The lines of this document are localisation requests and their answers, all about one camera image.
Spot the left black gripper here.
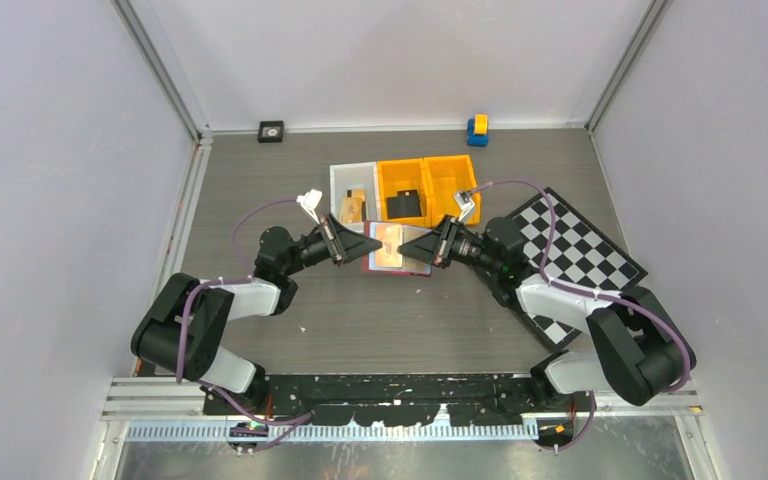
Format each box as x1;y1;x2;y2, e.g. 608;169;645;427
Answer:
283;213;381;277

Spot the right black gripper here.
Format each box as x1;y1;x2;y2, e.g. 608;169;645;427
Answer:
398;215;501;275

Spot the red card holder wallet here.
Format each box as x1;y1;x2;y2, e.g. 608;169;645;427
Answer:
362;221;432;277

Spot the dark grey credit card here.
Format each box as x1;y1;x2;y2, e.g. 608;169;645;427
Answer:
385;189;423;221

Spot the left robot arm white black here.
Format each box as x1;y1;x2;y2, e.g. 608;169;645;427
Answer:
130;214;383;414

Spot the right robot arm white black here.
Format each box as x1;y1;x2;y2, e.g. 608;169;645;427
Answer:
398;215;695;411

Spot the orange bin with cards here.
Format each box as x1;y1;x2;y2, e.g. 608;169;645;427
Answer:
377;158;430;227

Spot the empty orange bin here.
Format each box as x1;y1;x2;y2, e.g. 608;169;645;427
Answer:
424;154;478;227

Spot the blue yellow toy block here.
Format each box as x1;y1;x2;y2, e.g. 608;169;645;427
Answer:
466;114;489;147

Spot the small black square box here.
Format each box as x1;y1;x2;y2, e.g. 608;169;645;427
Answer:
257;120;285;143

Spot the black white checkerboard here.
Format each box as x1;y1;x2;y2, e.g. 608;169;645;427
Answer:
504;188;648;353

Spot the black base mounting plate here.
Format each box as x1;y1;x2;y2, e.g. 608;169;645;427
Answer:
203;373;590;427

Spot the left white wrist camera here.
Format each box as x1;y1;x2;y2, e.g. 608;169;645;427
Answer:
296;189;323;225

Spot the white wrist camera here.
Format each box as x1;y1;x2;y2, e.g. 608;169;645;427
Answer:
453;190;480;226
296;189;323;225

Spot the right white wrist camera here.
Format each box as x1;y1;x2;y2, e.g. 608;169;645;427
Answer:
453;190;480;226

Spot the aluminium rail frame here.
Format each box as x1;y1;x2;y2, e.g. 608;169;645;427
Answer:
102;376;703;446

